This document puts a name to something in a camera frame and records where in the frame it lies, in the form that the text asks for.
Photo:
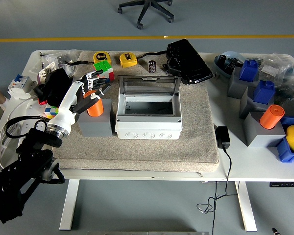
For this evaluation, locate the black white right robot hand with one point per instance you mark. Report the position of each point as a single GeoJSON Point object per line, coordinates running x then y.
{"type": "Point", "coordinates": [275, 231]}

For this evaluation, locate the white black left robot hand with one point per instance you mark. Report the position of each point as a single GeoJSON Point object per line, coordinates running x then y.
{"type": "Point", "coordinates": [68, 105]}

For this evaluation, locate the orange cylinder battery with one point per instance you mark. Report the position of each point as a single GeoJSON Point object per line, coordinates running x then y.
{"type": "Point", "coordinates": [270, 118]}
{"type": "Point", "coordinates": [96, 109]}

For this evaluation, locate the clear hinged box lid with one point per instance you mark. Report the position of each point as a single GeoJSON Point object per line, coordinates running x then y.
{"type": "Point", "coordinates": [147, 85]}

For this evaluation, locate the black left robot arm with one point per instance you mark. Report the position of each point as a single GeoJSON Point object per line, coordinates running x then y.
{"type": "Point", "coordinates": [34, 151]}

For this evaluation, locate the white electrical junction box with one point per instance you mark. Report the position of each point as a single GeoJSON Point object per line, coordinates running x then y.
{"type": "Point", "coordinates": [147, 129]}

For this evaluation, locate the small Rubik's cube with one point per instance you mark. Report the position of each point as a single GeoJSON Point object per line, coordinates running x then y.
{"type": "Point", "coordinates": [51, 112]}

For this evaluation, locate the black rolled cloth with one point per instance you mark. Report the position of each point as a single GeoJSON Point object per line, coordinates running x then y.
{"type": "Point", "coordinates": [57, 85]}

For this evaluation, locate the black plug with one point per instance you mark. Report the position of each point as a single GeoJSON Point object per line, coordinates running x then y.
{"type": "Point", "coordinates": [39, 93]}

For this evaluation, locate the grey block with round hole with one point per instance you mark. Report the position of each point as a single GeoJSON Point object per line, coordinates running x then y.
{"type": "Point", "coordinates": [95, 126]}

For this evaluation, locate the white table leg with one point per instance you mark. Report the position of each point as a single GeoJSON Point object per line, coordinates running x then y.
{"type": "Point", "coordinates": [246, 208]}
{"type": "Point", "coordinates": [68, 205]}

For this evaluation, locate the purple white roll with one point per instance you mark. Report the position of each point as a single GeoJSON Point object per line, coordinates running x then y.
{"type": "Point", "coordinates": [41, 78]}

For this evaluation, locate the white plug adapter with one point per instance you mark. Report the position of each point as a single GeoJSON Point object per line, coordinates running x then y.
{"type": "Point", "coordinates": [33, 87]}

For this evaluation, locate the silver hinge plate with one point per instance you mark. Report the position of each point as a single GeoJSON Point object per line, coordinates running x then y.
{"type": "Point", "coordinates": [62, 60]}

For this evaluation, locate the black table control panel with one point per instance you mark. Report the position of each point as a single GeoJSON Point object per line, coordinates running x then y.
{"type": "Point", "coordinates": [284, 184]}

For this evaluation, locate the large Rubik's cube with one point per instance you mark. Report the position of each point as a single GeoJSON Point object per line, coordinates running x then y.
{"type": "Point", "coordinates": [105, 66]}

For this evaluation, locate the white circuit breaker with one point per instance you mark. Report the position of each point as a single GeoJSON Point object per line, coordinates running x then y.
{"type": "Point", "coordinates": [17, 85]}

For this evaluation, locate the yellow tape measure 5m label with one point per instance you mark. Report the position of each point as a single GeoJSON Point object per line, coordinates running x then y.
{"type": "Point", "coordinates": [101, 57]}

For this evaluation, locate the yellow tape measure black window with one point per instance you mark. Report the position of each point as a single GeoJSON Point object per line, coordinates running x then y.
{"type": "Point", "coordinates": [128, 61]}

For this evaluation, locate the blue plastic bin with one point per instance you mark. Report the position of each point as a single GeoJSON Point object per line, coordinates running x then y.
{"type": "Point", "coordinates": [286, 154]}

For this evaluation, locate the grey-brown mat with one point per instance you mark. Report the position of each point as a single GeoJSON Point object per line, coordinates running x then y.
{"type": "Point", "coordinates": [137, 154]}

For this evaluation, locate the black capacitor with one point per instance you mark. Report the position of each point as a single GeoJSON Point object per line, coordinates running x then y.
{"type": "Point", "coordinates": [151, 66]}
{"type": "Point", "coordinates": [231, 66]}
{"type": "Point", "coordinates": [222, 60]}

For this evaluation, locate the grey holder block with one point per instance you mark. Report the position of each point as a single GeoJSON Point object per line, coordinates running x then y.
{"type": "Point", "coordinates": [235, 88]}
{"type": "Point", "coordinates": [246, 107]}
{"type": "Point", "coordinates": [259, 137]}

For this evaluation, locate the black power adapter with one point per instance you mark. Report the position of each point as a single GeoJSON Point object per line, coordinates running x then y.
{"type": "Point", "coordinates": [222, 137]}

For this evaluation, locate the black office chair base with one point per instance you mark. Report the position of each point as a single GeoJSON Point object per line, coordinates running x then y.
{"type": "Point", "coordinates": [147, 7]}

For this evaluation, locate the large black case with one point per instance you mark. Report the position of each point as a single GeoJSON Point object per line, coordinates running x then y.
{"type": "Point", "coordinates": [191, 63]}

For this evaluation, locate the blue plastic bottle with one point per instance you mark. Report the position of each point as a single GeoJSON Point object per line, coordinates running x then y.
{"type": "Point", "coordinates": [264, 93]}
{"type": "Point", "coordinates": [248, 71]}

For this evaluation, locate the clear plastic bags of parts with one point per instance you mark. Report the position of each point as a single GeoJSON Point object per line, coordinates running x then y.
{"type": "Point", "coordinates": [289, 80]}

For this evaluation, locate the light blue bowl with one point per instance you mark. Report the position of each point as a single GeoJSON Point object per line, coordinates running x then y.
{"type": "Point", "coordinates": [223, 71]}

